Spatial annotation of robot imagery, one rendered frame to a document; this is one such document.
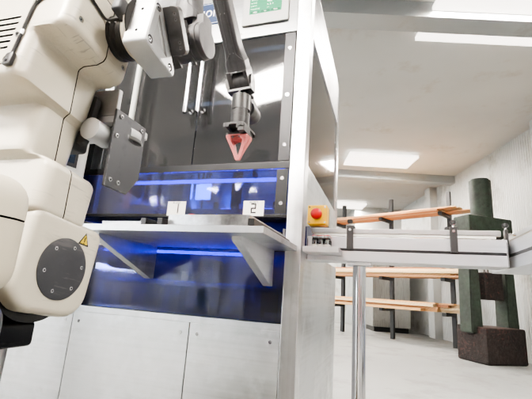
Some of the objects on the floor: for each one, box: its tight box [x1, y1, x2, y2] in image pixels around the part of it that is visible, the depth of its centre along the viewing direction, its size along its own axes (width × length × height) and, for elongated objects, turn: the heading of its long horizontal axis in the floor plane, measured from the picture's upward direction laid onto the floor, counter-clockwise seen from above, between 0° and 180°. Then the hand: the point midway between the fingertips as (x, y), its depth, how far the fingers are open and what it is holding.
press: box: [454, 177, 528, 367], centre depth 528 cm, size 66×82×254 cm
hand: (237, 157), depth 110 cm, fingers closed
